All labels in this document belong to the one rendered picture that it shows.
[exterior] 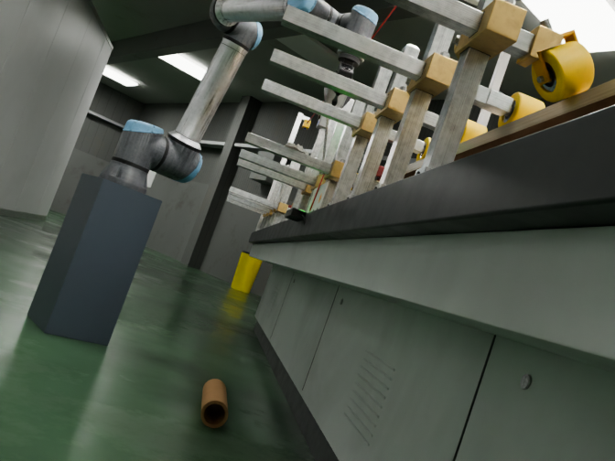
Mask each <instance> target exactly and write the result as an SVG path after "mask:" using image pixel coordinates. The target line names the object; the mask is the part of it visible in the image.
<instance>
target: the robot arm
mask: <svg viewBox="0 0 615 461"><path fill-rule="evenodd" d="M287 5H291V6H293V7H295V8H298V9H300V10H302V11H305V12H307V13H310V14H311V15H313V16H317V17H319V18H322V19H324V20H327V21H329V22H330V23H333V24H335V25H338V26H340V27H344V28H346V29H348V30H350V31H352V32H355V33H357V34H359V35H362V36H364V37H366V38H369V39H372V35H373V32H374V29H375V27H376V26H377V25H376V24H377V21H378V16H377V14H376V13H375V12H374V11H373V10H371V9H370V8H369V7H366V6H364V5H355V6H354V7H353V8H352V11H351V13H345V14H340V13H339V12H338V11H336V10H335V9H334V8H333V7H332V6H330V5H329V4H328V3H326V2H325V1H324V0H213V1H212V3H211V5H210V19H211V21H212V23H213V24H214V26H216V27H217V28H218V29H219V30H220V31H221V32H222V33H224V36H223V38H222V42H221V44H220V45H219V47H218V49H217V51H216V53H215V55H214V57H213V59H212V61H211V63H210V65H209V67H208V68H207V70H206V72H205V74H204V76H203V78H202V80H201V82H200V85H199V87H198V88H197V89H196V91H195V93H194V95H193V97H192V99H191V101H190V103H189V106H188V108H187V110H186V111H185V112H184V114H183V116H182V118H181V120H180V122H179V124H178V127H177V129H176V130H175V131H171V132H168V134H167V137H165V136H163V133H164V130H163V129H161V128H159V127H157V126H155V125H153V124H150V123H145V122H141V121H137V120H128V121H127V122H126V124H125V126H124V129H123V131H122V133H121V136H120V138H119V141H118V144H117V146H116V148H115V150H114V153H113V157H112V160H111V162H110V163H109V164H108V166H107V167H106V168H105V169H104V170H103V171H102V172H101V174H100V175H99V177H101V178H104V179H107V180H110V181H112V182H114V183H116V184H119V185H121V186H124V187H127V188H131V189H132V190H135V191H137V192H140V193H143V194H146V192H147V175H148V172H149V170H151V171H153V172H156V173H158V174H159V175H162V176H164V177H168V178H170V179H172V180H174V181H177V182H181V183H187V182H190V180H192V179H193V178H194V177H195V176H196V175H197V174H198V173H199V171H200V168H201V165H202V159H201V158H202V156H201V154H200V151H201V147H200V140H201V138H202V137H203V135H204V134H205V132H206V130H207V128H208V126H209V124H210V121H211V120H212V118H213V116H214V114H215V113H216V111H217V109H218V107H219V105H220V103H221V101H222V99H223V97H224V95H225V93H226V91H227V90H228V88H229V86H230V85H231V83H232V80H233V78H234V76H235V74H236V72H237V70H238V69H239V68H240V66H241V64H242V62H243V59H244V57H245V55H246V54H247V53H248V51H249V50H253V49H255V48H256V47H257V46H258V45H259V43H260V41H261V39H262V35H263V28H262V25H261V24H260V23H259V22H264V21H282V19H283V16H284V13H285V11H286V7H287ZM338 55H339V57H338V60H339V62H340V64H339V66H338V71H333V72H335V73H337V74H339V75H341V76H344V77H346V78H348V79H351V80H353V74H354V73H353V68H356V67H359V64H360V63H363V61H364V59H361V58H359V57H356V56H354V55H352V54H350V53H348V52H345V51H343V50H340V49H338ZM336 95H337V96H338V98H337V104H336V107H338V108H341V109H342V108H343V107H344V106H345V105H346V104H347V103H348V102H349V101H350V99H351V97H349V96H347V95H344V94H342V93H339V92H337V91H334V90H331V89H329V88H326V87H324V102H326V103H328V104H331V103H332V100H333V99H334V98H335V96H336ZM331 105H332V104H331Z"/></svg>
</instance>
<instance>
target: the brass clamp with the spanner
mask: <svg viewBox="0 0 615 461"><path fill-rule="evenodd" d="M331 164H332V166H331V169H330V171H329V173H328V174H325V176H324V179H325V180H326V179H330V180H333V181H336V182H339V179H340V174H341V171H342V169H343V167H344V164H345V163H342V162H340V161H338V160H335V161H333V162H332V163H331Z"/></svg>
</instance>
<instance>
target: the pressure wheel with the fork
mask: <svg viewBox="0 0 615 461"><path fill-rule="evenodd" d="M541 52H542V55H543V58H544V61H545V65H546V68H547V71H548V73H549V76H550V79H551V80H550V81H549V82H548V83H545V84H543V85H540V84H539V83H538V82H537V77H536V74H535V71H534V66H533V64H532V78H533V82H534V86H535V88H536V90H537V92H538V93H539V94H540V96H541V97H542V98H544V99H545V100H546V101H548V102H558V101H561V100H564V99H566V98H569V97H571V96H574V95H577V94H580V93H581V92H583V91H586V90H588V89H589V87H590V86H591V84H592V82H593V79H594V64H593V60H592V57H591V56H590V54H589V52H588V50H587V49H586V48H585V47H584V46H583V45H582V44H580V43H578V42H576V41H569V42H567V43H564V44H561V45H558V46H555V47H552V48H548V49H546V50H543V51H541Z"/></svg>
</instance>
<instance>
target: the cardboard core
mask: <svg viewBox="0 0 615 461"><path fill-rule="evenodd" d="M200 417H201V420H202V421H203V423H204V424H205V425H207V426H209V427H211V428H218V427H220V426H222V425H224V424H225V422H226V421H227V419H228V403H227V392H226V386H225V384H224V383H223V382H222V381H221V380H218V379H212V380H209V381H207V382H206V383H205V384H204V386H203V390H202V401H201V413H200Z"/></svg>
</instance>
